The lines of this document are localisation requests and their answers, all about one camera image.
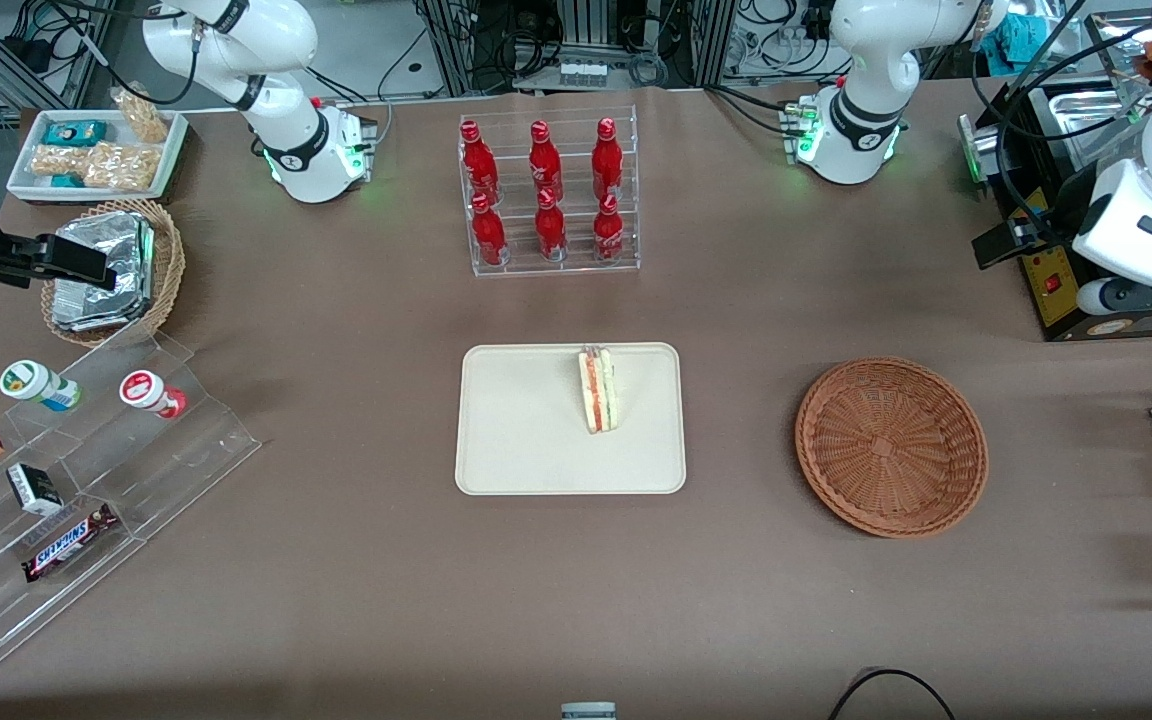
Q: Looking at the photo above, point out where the black cable loop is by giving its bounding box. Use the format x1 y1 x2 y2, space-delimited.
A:
828 667 956 720

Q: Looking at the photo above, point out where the tan wicker basket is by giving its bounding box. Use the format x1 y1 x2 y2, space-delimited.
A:
40 198 187 350

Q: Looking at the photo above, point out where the small black white carton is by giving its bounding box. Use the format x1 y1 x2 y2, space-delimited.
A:
5 462 65 518

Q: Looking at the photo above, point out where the red cola bottle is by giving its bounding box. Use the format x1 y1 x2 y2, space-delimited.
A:
460 120 501 206
528 120 565 204
470 193 509 268
593 193 626 264
591 118 625 201
534 188 569 263

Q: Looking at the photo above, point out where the snickers chocolate bar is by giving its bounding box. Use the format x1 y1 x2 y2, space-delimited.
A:
20 502 121 584

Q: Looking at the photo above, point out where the clear acrylic bottle rack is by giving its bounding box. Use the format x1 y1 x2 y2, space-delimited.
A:
457 104 643 279

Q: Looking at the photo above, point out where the large teal snack packet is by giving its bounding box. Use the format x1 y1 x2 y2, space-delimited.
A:
42 120 108 149

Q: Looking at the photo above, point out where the teal cloth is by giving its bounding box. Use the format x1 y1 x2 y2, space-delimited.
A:
974 12 1049 67

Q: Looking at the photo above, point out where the brown round wicker basket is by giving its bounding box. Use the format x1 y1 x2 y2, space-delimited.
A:
794 356 990 540

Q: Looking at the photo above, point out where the white rectangular snack tray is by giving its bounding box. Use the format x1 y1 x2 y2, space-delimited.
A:
5 108 190 205

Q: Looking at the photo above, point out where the red lid yogurt cup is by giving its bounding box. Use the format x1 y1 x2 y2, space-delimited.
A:
118 369 188 420

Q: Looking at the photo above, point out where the aluminium frame rack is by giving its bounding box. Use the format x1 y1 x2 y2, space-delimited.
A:
414 0 739 97

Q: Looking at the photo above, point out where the green lid yogurt cup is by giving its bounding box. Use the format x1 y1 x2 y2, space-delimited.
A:
0 359 83 414

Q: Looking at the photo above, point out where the clear acrylic stepped stand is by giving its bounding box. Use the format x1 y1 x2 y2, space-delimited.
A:
0 330 263 682

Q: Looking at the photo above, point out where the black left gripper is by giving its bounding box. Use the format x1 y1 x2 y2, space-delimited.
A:
971 163 1104 271

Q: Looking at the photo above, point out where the cream rectangular serving tray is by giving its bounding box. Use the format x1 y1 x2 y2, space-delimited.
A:
454 342 688 497

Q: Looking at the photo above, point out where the puffed rice snack bag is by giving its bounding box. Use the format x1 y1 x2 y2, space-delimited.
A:
113 88 170 145
28 145 88 180
83 141 163 192

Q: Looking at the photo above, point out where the triangular sandwich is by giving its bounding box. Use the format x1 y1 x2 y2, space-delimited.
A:
577 344 621 436

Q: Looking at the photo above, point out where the steel tray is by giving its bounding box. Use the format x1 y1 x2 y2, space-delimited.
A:
1030 87 1152 169

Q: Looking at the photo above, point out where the aluminium foil container stack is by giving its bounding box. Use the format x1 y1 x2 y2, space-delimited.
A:
50 211 156 334

